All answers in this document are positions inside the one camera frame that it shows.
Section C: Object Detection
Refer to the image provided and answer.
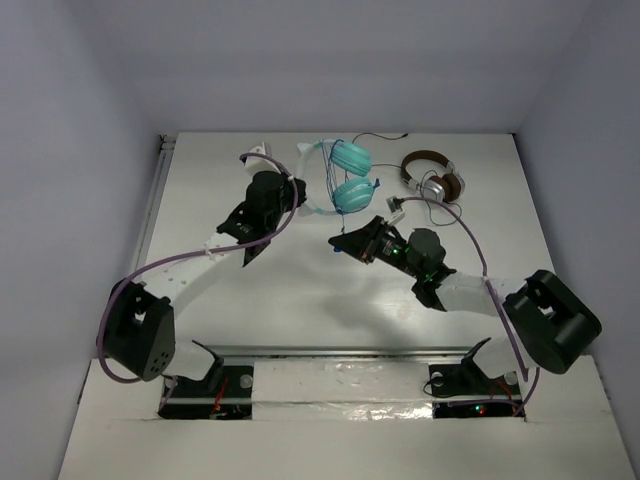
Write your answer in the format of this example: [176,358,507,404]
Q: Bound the aluminium rail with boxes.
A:
[207,345,471,358]
[129,133,178,272]

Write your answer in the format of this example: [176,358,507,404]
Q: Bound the brown silver headphones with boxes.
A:
[400,150,465,204]

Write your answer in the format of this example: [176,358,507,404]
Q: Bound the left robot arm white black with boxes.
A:
[96,167,306,394]

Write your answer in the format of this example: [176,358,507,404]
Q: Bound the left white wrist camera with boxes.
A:
[246,142,272,160]

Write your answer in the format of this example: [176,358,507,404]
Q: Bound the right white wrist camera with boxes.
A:
[386,196,405,227]

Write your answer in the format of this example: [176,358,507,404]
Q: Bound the black headphone cable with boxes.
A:
[352,132,464,227]

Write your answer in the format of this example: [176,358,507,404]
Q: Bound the aluminium rail left side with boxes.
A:
[129,133,178,272]

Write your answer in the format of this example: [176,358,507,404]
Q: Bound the aluminium rail front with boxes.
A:
[207,345,471,358]

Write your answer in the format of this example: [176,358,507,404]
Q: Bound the teal cat-ear headphones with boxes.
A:
[295,139,380,216]

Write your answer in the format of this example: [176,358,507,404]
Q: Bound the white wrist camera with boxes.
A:
[246,142,272,160]
[386,196,405,227]

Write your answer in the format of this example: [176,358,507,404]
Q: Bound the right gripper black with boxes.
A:
[329,216,424,280]

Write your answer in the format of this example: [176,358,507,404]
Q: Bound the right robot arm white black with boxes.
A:
[328,216,602,398]

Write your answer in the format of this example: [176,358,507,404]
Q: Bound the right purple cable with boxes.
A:
[399,195,541,419]

